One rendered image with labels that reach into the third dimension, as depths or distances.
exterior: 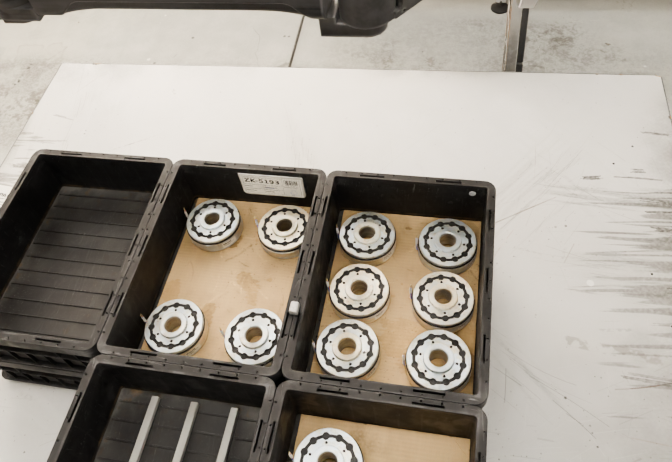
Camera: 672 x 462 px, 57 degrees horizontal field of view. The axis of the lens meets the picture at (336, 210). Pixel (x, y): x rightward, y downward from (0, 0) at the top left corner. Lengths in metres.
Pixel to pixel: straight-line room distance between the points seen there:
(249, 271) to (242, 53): 1.89
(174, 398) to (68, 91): 1.04
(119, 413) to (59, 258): 0.36
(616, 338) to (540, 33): 1.89
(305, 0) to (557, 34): 2.38
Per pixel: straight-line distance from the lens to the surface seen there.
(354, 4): 0.62
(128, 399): 1.12
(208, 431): 1.06
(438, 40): 2.88
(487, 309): 0.98
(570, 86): 1.66
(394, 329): 1.07
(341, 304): 1.06
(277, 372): 0.95
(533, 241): 1.34
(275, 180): 1.18
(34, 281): 1.32
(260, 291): 1.14
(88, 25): 3.42
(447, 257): 1.10
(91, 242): 1.32
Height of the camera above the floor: 1.80
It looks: 53 degrees down
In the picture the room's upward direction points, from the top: 10 degrees counter-clockwise
